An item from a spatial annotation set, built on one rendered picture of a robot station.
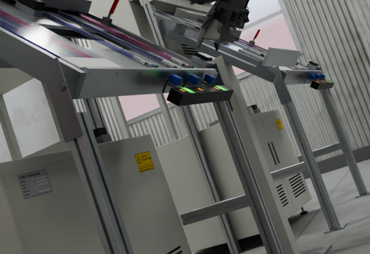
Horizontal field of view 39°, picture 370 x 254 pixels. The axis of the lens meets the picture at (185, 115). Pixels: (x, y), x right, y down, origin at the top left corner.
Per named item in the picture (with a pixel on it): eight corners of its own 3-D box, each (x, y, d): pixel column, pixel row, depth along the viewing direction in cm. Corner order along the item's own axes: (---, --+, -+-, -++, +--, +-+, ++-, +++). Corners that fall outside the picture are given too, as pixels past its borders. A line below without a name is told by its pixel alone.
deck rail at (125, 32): (211, 90, 174) (218, 73, 173) (208, 90, 172) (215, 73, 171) (56, 14, 202) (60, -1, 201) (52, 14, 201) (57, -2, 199)
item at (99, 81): (208, 90, 172) (217, 70, 171) (78, 99, 114) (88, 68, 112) (205, 88, 173) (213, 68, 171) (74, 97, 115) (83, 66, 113)
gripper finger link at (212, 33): (209, 49, 141) (227, 22, 143) (191, 41, 143) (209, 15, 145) (211, 55, 143) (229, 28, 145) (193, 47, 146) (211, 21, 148)
